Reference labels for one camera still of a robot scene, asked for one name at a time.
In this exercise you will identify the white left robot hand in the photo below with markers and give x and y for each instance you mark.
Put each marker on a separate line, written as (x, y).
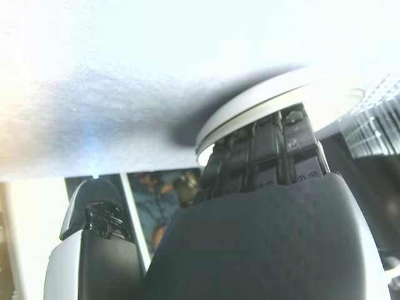
(250, 243)

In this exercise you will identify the seated person in blue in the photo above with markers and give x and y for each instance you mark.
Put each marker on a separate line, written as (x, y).
(156, 200)

